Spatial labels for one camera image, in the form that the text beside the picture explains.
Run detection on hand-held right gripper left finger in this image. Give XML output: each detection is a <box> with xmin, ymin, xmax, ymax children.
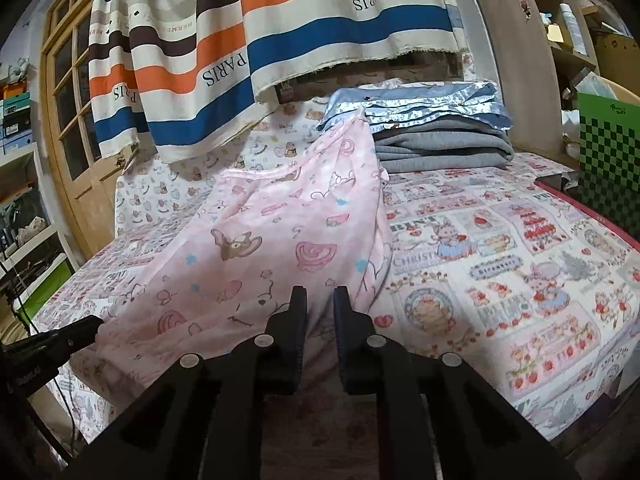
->
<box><xmin>65</xmin><ymin>286</ymin><xmax>308</xmax><ymax>480</ymax></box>

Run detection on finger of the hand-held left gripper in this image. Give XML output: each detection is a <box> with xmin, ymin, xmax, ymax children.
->
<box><xmin>0</xmin><ymin>315</ymin><xmax>104</xmax><ymax>367</ymax></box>

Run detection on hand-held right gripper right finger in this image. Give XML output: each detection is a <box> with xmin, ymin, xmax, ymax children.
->
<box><xmin>333</xmin><ymin>285</ymin><xmax>582</xmax><ymax>480</ymax></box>

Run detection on pink cartoon printed pants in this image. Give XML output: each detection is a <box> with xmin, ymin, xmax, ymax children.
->
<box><xmin>70</xmin><ymin>110</ymin><xmax>396</xmax><ymax>396</ymax></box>

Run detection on white storage shelf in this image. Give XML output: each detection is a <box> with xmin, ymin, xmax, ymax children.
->
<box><xmin>0</xmin><ymin>142</ymin><xmax>76</xmax><ymax>311</ymax></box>

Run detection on cartoon patchwork bed sheet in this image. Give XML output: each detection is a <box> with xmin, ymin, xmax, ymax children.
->
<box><xmin>30</xmin><ymin>150</ymin><xmax>640</xmax><ymax>480</ymax></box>

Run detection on folded grey garment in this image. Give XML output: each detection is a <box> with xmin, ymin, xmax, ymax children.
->
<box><xmin>372</xmin><ymin>120</ymin><xmax>517</xmax><ymax>175</ymax></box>

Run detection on wooden door with glass panes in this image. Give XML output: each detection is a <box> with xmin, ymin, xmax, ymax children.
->
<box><xmin>40</xmin><ymin>0</ymin><xmax>147</xmax><ymax>272</ymax></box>

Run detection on stack of storage boxes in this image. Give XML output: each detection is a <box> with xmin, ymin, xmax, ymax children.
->
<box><xmin>0</xmin><ymin>80</ymin><xmax>40</xmax><ymax>157</ymax></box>

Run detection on folded blue satin garment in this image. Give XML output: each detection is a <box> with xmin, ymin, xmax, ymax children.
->
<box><xmin>317</xmin><ymin>79</ymin><xmax>514</xmax><ymax>137</ymax></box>

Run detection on dark wooden headboard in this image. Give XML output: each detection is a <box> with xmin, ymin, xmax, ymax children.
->
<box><xmin>274</xmin><ymin>51</ymin><xmax>462</xmax><ymax>105</ymax></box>

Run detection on wooden shelf cabinet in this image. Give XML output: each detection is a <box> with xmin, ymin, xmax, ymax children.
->
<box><xmin>467</xmin><ymin>0</ymin><xmax>603</xmax><ymax>172</ymax></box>

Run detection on green checkered box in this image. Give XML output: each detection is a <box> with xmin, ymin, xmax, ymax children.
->
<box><xmin>577</xmin><ymin>91</ymin><xmax>640</xmax><ymax>227</ymax></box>

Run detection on white plastic bag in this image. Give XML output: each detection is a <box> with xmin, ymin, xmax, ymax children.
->
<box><xmin>569</xmin><ymin>71</ymin><xmax>627</xmax><ymax>107</ymax></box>

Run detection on white bottle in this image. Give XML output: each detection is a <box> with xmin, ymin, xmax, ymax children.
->
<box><xmin>557</xmin><ymin>2</ymin><xmax>589</xmax><ymax>56</ymax></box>

